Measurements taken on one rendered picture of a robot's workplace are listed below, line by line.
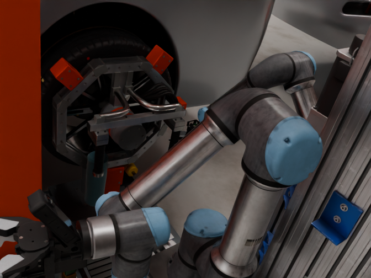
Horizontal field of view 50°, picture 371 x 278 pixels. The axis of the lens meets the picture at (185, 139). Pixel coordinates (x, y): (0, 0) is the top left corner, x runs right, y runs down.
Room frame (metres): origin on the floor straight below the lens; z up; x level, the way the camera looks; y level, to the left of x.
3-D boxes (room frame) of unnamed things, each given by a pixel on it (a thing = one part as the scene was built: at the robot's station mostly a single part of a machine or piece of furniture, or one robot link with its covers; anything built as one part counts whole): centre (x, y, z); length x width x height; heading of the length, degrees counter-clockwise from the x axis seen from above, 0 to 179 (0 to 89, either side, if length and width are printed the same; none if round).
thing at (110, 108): (1.44, 0.28, 0.85); 0.21 x 0.14 x 0.14; 40
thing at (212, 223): (0.78, -0.11, 0.98); 0.13 x 0.12 x 0.14; 31
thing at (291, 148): (0.67, -0.18, 1.19); 0.15 x 0.12 x 0.55; 31
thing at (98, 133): (1.23, 0.33, 0.93); 0.09 x 0.05 x 0.05; 40
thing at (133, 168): (1.65, 0.30, 0.51); 0.29 x 0.06 x 0.06; 40
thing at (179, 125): (1.44, 0.06, 0.93); 0.09 x 0.05 x 0.05; 40
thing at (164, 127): (1.49, 0.33, 0.85); 0.54 x 0.07 x 0.54; 130
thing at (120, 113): (1.34, 0.32, 1.03); 0.19 x 0.18 x 0.11; 40
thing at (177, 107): (1.46, 0.17, 1.03); 0.19 x 0.18 x 0.11; 40
